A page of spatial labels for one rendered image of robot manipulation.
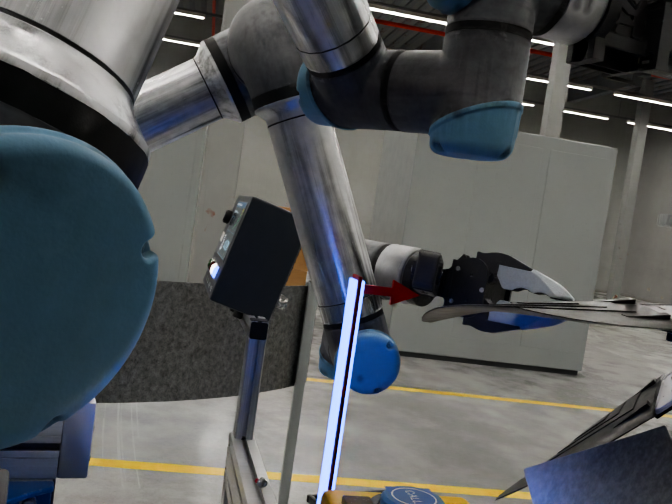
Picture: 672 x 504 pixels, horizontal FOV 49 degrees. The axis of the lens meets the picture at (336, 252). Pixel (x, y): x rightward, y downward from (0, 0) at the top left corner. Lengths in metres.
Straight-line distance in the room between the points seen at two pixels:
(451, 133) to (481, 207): 6.46
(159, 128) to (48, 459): 0.42
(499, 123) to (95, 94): 0.42
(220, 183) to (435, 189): 2.61
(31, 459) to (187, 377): 1.68
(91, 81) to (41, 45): 0.02
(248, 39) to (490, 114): 0.34
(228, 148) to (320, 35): 4.33
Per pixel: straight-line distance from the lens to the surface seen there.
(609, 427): 0.96
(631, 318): 0.77
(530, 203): 7.29
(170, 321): 2.49
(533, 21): 0.68
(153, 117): 0.98
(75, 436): 0.91
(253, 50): 0.87
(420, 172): 6.92
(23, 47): 0.29
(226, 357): 2.64
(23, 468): 0.92
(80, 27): 0.30
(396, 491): 0.48
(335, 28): 0.66
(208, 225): 4.97
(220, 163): 4.97
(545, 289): 0.85
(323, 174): 0.85
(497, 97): 0.64
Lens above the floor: 1.25
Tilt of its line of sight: 3 degrees down
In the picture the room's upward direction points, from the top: 8 degrees clockwise
